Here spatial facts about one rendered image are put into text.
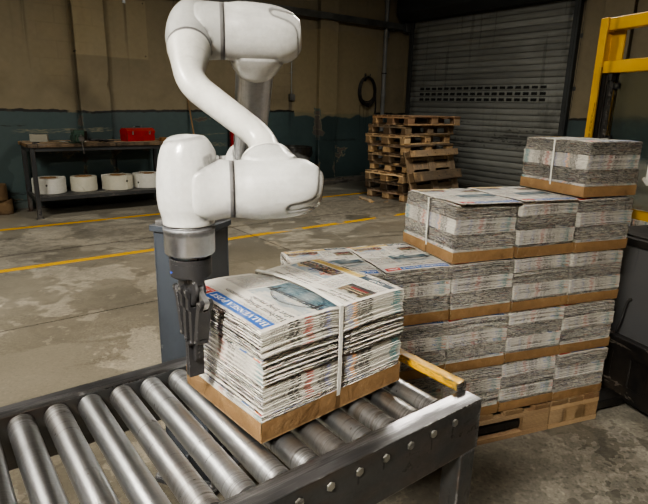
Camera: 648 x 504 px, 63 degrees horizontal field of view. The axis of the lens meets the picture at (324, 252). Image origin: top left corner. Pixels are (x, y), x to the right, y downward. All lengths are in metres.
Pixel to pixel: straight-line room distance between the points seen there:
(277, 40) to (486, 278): 1.27
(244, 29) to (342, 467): 0.97
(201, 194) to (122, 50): 7.49
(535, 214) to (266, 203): 1.50
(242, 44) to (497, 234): 1.25
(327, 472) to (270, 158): 0.55
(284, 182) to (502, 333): 1.56
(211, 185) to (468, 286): 1.42
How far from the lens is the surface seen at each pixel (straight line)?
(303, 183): 0.93
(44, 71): 8.10
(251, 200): 0.92
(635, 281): 3.15
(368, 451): 1.03
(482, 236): 2.12
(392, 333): 1.17
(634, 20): 3.06
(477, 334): 2.24
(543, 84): 9.40
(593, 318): 2.64
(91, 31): 8.18
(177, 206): 0.92
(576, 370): 2.71
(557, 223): 2.34
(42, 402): 1.27
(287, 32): 1.38
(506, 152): 9.69
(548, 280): 2.40
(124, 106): 8.33
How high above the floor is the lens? 1.40
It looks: 15 degrees down
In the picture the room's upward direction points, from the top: 1 degrees clockwise
